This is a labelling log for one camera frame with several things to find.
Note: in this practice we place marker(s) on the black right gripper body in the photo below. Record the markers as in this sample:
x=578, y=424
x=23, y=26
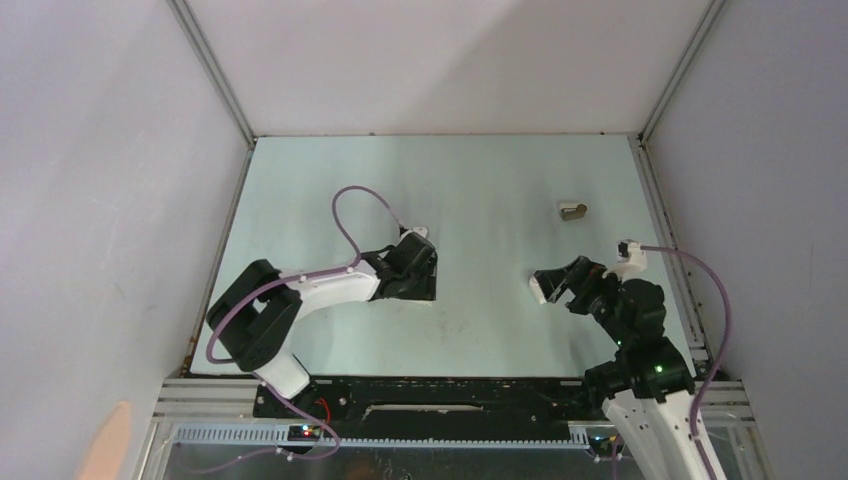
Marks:
x=595, y=295

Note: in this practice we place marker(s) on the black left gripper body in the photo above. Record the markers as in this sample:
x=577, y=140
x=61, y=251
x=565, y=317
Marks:
x=419, y=284

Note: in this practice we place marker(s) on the white stapler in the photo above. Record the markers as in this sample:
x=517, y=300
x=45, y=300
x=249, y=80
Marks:
x=536, y=290

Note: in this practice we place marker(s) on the small beige brown stapler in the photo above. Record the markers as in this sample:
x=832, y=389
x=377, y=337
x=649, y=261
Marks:
x=569, y=211

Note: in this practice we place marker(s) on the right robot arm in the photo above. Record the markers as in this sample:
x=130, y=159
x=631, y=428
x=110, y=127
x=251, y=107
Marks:
x=647, y=391

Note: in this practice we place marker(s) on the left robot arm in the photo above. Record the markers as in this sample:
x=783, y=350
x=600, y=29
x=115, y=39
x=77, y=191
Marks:
x=254, y=316

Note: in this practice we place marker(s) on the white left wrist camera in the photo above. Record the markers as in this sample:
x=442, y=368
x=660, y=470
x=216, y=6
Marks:
x=420, y=231

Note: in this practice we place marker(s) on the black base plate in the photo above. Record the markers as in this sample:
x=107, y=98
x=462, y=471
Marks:
x=451, y=408

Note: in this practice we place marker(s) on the grey cable duct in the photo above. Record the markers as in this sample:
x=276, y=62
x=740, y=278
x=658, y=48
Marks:
x=268, y=435

